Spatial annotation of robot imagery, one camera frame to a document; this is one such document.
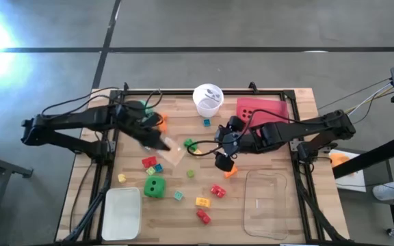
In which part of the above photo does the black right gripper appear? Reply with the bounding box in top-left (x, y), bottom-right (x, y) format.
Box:
top-left (214, 115), bottom-right (263, 173)

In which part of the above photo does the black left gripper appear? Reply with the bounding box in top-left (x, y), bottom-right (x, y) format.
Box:
top-left (114, 100), bottom-right (170, 151)

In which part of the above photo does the orange slanted toy block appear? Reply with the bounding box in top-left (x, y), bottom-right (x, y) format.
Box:
top-left (223, 165), bottom-right (239, 179)
top-left (158, 113), bottom-right (168, 134)

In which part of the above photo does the red two-stud toy block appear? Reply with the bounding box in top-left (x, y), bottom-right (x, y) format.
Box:
top-left (141, 155), bottom-right (158, 169)
top-left (196, 208), bottom-right (212, 226)
top-left (210, 184), bottom-right (227, 199)

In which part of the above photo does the clear plastic card pack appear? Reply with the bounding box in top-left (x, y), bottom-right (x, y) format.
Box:
top-left (155, 136), bottom-right (187, 167)

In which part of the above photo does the green foam die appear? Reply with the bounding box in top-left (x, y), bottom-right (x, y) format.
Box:
top-left (143, 175), bottom-right (167, 199)

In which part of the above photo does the clear plastic tray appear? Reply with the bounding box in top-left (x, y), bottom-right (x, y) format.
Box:
top-left (243, 169), bottom-right (289, 241)

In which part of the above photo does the white plastic tray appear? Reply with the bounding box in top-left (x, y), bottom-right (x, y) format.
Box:
top-left (101, 187), bottom-right (142, 241)

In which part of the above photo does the green toy block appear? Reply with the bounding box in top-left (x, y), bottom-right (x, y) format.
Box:
top-left (183, 138), bottom-right (198, 152)

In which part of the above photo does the white cup with face print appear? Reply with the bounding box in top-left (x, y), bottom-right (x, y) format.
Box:
top-left (192, 83), bottom-right (224, 119)

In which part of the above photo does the pink plastic tray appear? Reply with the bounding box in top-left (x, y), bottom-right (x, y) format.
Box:
top-left (235, 96), bottom-right (289, 131)

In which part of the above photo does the small orange object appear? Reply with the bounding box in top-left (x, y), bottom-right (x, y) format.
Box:
top-left (330, 152), bottom-right (351, 168)

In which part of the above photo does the white paper sheet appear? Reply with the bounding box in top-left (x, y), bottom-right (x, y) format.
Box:
top-left (328, 149), bottom-right (367, 193)

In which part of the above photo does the black slanted beam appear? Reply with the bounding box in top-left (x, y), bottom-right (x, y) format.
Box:
top-left (332, 135), bottom-right (394, 180)

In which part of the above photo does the black side table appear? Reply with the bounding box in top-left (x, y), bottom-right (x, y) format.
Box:
top-left (0, 148), bottom-right (34, 246)

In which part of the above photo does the person's shoe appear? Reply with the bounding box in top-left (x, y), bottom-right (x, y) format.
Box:
top-left (372, 184), bottom-right (394, 202)

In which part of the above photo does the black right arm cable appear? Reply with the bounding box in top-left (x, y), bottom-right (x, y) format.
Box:
top-left (185, 109), bottom-right (324, 157)

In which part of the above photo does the black table frame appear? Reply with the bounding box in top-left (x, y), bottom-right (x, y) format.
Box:
top-left (60, 81), bottom-right (348, 244)

